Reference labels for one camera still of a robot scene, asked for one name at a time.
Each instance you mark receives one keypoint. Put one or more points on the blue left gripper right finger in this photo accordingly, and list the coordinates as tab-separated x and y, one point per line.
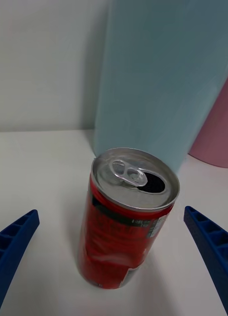
215	249

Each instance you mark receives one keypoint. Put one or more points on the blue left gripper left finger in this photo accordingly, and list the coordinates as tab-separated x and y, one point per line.
12	244

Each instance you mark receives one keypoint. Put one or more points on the red drink can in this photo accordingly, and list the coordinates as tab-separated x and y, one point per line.
114	237

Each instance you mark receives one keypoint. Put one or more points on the pink plastic bin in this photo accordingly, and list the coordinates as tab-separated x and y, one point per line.
215	133

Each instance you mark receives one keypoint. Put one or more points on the pale blue plastic bin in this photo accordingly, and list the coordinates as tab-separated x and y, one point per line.
153	81

